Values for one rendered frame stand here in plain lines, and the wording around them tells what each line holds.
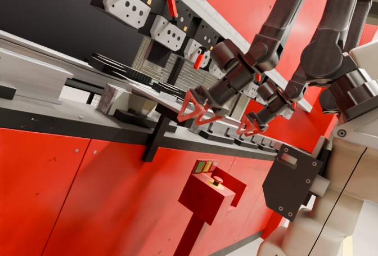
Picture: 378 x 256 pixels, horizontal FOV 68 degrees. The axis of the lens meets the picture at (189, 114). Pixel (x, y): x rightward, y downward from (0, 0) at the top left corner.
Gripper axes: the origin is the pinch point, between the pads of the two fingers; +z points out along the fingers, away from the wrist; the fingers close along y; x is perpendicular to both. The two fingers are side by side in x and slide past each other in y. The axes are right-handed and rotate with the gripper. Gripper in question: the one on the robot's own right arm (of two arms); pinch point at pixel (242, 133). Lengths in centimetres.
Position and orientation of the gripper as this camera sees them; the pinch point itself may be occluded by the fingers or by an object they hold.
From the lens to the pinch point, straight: 113.1
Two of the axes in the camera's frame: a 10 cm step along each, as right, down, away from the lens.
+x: 5.0, 7.7, -4.1
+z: -7.2, 6.3, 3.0
